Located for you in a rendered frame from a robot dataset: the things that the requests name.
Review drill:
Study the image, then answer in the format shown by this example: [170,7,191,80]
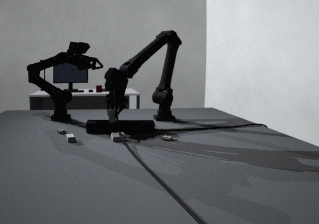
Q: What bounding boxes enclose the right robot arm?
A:
[27,42,90,119]

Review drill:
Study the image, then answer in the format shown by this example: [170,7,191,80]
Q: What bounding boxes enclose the small white plug with metal prongs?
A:
[57,129,67,134]

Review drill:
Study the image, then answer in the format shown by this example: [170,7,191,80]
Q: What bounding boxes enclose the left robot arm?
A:
[104,30,182,120]

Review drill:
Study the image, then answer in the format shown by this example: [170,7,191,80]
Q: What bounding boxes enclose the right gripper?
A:
[73,57,103,70]

